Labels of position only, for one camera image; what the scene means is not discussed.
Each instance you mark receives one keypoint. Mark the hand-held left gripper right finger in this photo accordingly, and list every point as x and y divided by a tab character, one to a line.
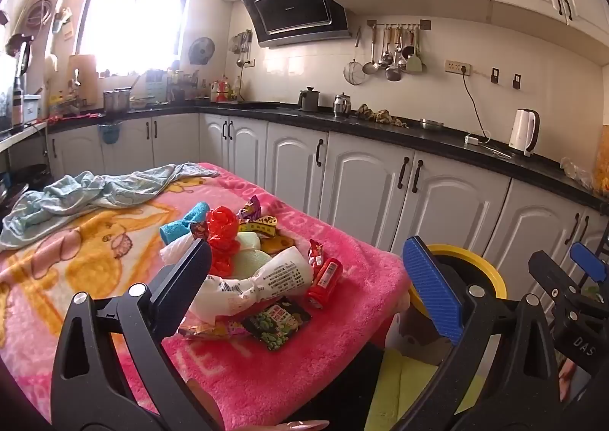
430	288

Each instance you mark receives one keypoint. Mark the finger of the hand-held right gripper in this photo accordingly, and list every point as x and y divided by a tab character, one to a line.
590	262
547	269

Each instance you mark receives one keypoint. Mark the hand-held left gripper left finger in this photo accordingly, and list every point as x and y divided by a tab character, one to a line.
181	288

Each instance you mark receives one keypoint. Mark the white plastic bag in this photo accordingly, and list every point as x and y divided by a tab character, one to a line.
176	248

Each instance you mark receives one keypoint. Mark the yellow-rimmed trash bin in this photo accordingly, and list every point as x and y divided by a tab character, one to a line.
468	269

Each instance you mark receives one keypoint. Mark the small red yellow wrapper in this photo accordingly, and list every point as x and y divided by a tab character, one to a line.
200	229

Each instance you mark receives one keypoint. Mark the blue towel roll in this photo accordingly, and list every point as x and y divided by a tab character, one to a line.
183	224

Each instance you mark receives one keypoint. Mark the red plastic bag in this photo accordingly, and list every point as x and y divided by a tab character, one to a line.
223	226

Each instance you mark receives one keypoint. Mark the light green towel bundle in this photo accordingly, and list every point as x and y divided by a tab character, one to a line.
252	260

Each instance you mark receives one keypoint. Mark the green pea snack packet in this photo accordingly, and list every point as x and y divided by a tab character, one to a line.
271	324

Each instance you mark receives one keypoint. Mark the brown yellow snack packet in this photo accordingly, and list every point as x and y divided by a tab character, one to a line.
276	245

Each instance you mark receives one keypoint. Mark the purple candy wrapper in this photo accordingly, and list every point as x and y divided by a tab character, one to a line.
250	210

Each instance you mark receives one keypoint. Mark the red cylindrical tube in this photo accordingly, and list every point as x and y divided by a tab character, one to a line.
323	283

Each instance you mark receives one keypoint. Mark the red candy wrapper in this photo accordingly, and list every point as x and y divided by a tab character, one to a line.
316	252

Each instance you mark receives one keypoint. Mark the person's left hand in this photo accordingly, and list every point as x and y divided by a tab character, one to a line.
307	426

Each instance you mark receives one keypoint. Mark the pink printed blanket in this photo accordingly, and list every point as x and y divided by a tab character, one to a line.
119	279

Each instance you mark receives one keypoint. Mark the clear plastic bag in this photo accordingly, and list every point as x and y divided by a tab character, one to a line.
575	172

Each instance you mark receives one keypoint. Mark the wood chip board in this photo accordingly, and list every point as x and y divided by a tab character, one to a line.
602	160

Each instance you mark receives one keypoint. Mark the person's yellow-green clothing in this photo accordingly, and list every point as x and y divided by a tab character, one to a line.
390	388

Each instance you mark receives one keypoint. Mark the white electric kettle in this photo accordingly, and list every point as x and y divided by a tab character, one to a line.
521	131

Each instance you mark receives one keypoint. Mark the light blue cloth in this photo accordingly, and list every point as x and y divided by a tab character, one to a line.
71	198

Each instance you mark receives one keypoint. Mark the white power adapter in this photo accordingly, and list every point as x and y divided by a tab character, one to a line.
473	139

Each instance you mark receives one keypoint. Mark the steel bowl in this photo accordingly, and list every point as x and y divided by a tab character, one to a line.
431	125

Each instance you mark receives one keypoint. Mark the black kitchen countertop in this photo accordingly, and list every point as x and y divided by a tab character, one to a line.
380	131

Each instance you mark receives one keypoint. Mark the blue hanging basket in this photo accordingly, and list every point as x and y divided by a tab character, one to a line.
110	135

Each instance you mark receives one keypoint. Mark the pile of ginger roots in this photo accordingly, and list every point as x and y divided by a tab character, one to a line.
380	116

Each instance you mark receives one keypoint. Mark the steel stock pot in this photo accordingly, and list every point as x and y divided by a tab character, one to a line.
117	102

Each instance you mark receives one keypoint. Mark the cluster of jars and canisters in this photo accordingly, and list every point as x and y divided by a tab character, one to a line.
171	88

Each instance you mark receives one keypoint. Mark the cluster of condiment bottles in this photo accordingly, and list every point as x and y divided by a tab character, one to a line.
223	91

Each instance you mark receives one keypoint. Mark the steel teapot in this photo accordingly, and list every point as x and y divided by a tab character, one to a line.
342	106

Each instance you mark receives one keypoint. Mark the large steel ladle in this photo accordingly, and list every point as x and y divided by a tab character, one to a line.
394	74

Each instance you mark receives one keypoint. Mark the dark grey teapot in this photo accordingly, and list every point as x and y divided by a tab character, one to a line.
309	100

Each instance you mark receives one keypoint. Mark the green spatula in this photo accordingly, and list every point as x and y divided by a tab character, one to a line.
414	64

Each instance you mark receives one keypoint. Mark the wooden cutting board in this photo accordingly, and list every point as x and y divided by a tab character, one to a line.
83	79

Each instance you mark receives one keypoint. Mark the white storage box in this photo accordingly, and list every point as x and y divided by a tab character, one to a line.
32	110

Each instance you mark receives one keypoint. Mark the steel skimmer spoon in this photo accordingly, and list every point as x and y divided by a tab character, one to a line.
386	59

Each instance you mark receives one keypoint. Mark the dark ladle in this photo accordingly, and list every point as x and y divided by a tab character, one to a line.
407	51

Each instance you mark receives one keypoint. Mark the small hanging kitchen tools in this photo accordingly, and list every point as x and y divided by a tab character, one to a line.
241	48

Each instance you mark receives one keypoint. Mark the black blender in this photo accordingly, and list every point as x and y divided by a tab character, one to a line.
19	93

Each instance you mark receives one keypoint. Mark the kitchen window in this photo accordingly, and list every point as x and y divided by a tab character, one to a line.
133	22

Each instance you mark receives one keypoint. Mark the wall power socket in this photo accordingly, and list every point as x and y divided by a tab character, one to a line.
457	67

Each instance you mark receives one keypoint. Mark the small wall fan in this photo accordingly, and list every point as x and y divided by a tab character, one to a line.
201	50

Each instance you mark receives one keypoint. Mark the utensil wall rail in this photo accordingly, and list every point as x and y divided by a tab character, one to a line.
399	24

